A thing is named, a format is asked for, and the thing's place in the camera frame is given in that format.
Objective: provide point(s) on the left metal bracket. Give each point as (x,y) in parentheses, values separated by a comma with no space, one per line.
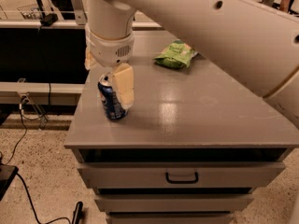
(79,12)

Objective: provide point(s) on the black drawer handle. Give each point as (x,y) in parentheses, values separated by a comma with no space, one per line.
(182,179)

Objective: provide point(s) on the black box on floor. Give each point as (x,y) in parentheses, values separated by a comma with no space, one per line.
(7,174)

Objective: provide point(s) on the black object on floor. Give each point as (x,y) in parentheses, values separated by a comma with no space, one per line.
(77,214)

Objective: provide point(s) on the grey drawer cabinet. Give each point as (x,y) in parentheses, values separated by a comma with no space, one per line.
(198,114)

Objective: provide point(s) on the middle grey drawer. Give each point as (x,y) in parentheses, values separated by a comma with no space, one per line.
(151,203)

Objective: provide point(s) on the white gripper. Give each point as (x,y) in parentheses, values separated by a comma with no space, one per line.
(109,51)

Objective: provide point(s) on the top grey drawer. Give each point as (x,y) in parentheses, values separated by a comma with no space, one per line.
(150,175)

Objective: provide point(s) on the blue pepsi can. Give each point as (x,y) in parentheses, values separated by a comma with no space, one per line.
(112,107)

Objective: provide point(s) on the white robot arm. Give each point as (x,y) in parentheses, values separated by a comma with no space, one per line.
(255,44)

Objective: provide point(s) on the green chip bag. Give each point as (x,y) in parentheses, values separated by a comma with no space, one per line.
(176,55)

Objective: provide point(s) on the black power adapter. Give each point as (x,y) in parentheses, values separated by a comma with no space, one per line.
(49,20)

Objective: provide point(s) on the grey drawer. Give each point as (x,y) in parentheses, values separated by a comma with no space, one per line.
(169,218)
(151,203)
(150,175)

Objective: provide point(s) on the bottom grey drawer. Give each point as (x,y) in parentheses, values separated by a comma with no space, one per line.
(169,218)

